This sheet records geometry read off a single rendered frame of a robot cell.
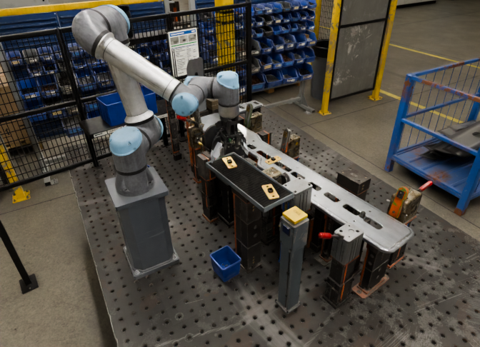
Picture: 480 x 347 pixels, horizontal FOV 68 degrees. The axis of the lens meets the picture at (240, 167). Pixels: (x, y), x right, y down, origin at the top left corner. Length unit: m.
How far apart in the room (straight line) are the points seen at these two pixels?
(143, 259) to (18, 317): 1.28
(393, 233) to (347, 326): 0.39
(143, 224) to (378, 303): 0.98
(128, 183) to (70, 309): 1.36
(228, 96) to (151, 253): 0.75
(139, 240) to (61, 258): 1.48
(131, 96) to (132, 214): 0.45
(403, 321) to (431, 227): 0.61
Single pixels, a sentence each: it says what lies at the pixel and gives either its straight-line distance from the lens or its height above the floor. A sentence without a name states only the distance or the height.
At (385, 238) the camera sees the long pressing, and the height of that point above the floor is 1.00.
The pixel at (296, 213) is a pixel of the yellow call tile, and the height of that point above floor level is 1.16.
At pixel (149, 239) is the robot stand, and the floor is 0.88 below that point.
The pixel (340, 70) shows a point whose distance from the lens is 4.71.
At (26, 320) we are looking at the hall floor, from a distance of 2.68.
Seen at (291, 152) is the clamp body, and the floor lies 0.97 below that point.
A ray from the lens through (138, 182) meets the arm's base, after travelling 1.40.
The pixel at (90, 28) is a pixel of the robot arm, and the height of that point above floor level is 1.70.
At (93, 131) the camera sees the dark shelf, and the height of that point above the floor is 1.03.
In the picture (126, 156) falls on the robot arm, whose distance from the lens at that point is 1.35.
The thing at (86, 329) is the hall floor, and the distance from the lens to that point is 2.48.
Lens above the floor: 1.92
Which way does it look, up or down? 33 degrees down
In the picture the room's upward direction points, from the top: 1 degrees counter-clockwise
